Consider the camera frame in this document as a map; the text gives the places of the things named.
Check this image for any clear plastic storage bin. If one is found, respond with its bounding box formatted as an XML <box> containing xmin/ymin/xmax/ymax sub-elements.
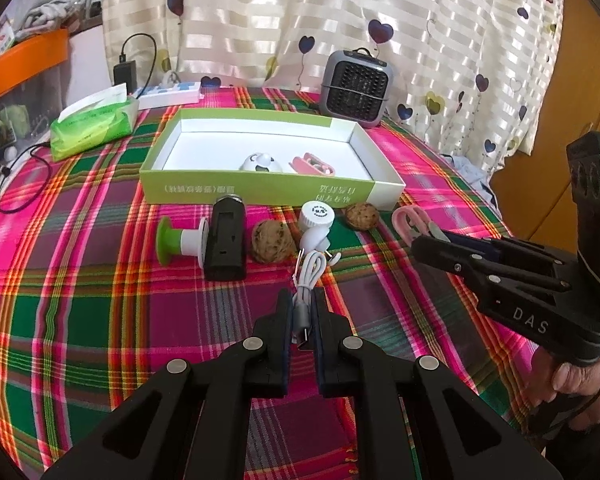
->
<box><xmin>0</xmin><ymin>65</ymin><xmax>64</xmax><ymax>162</ymax></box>

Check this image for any white mushroom shaped plug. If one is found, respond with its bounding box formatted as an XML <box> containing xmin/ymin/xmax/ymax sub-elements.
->
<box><xmin>300</xmin><ymin>226</ymin><xmax>330</xmax><ymax>252</ymax></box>

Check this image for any green tissue pack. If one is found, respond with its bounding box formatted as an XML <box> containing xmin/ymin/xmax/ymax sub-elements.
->
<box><xmin>50</xmin><ymin>84</ymin><xmax>138</xmax><ymax>162</ymax></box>

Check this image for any white usb cable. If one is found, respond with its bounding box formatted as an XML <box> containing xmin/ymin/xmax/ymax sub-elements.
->
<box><xmin>290</xmin><ymin>248</ymin><xmax>342</xmax><ymax>351</ymax></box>

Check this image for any plaid tablecloth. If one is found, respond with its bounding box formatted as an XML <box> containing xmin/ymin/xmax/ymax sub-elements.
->
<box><xmin>0</xmin><ymin>108</ymin><xmax>533</xmax><ymax>479</ymax></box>

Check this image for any green white spool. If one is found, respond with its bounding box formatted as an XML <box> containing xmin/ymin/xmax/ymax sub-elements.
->
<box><xmin>156</xmin><ymin>217</ymin><xmax>209</xmax><ymax>269</ymax></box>

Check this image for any white panda round gadget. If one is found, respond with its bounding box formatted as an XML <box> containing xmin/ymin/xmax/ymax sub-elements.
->
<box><xmin>240</xmin><ymin>153</ymin><xmax>283</xmax><ymax>172</ymax></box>

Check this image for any pink green clip case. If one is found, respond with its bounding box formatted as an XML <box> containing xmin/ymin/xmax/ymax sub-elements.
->
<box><xmin>290</xmin><ymin>153</ymin><xmax>335</xmax><ymax>177</ymax></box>

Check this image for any black rectangular device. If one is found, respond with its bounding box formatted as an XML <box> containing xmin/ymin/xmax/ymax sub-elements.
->
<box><xmin>204</xmin><ymin>194</ymin><xmax>246</xmax><ymax>282</ymax></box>

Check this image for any wooden cabinet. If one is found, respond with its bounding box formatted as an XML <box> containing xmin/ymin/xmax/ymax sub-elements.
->
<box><xmin>491</xmin><ymin>0</ymin><xmax>600</xmax><ymax>252</ymax></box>

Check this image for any pink nail clipper case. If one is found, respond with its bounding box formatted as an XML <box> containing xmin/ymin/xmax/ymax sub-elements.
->
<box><xmin>391</xmin><ymin>205</ymin><xmax>450</xmax><ymax>247</ymax></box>

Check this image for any white blue power strip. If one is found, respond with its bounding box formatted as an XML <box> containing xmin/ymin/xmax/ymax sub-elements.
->
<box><xmin>133</xmin><ymin>82</ymin><xmax>204</xmax><ymax>110</ymax></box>

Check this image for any orange storage bin lid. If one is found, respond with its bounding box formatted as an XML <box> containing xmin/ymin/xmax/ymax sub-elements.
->
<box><xmin>0</xmin><ymin>28</ymin><xmax>69</xmax><ymax>97</ymax></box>

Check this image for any heart pattern curtain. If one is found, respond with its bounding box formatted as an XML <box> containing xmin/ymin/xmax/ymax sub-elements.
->
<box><xmin>102</xmin><ymin>0</ymin><xmax>564</xmax><ymax>172</ymax></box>

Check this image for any person's right hand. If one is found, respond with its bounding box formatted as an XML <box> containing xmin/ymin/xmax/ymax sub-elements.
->
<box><xmin>526</xmin><ymin>347</ymin><xmax>600</xmax><ymax>430</ymax></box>

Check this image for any green white cardboard box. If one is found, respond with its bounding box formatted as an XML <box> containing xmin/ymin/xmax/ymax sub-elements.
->
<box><xmin>140</xmin><ymin>108</ymin><xmax>405</xmax><ymax>210</ymax></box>

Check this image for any black cable on table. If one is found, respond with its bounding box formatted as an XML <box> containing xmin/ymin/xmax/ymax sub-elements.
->
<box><xmin>0</xmin><ymin>142</ymin><xmax>56</xmax><ymax>215</ymax></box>

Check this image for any black power adapter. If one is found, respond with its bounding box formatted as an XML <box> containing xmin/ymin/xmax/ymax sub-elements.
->
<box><xmin>112</xmin><ymin>52</ymin><xmax>137</xmax><ymax>94</ymax></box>

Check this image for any brown walnut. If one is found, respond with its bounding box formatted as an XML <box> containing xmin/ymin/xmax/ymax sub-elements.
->
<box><xmin>251</xmin><ymin>220</ymin><xmax>296</xmax><ymax>263</ymax></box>
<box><xmin>343</xmin><ymin>203</ymin><xmax>379</xmax><ymax>231</ymax></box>

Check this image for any grey mini heater fan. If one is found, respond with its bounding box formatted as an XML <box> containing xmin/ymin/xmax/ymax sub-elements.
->
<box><xmin>317</xmin><ymin>48</ymin><xmax>393</xmax><ymax>128</ymax></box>

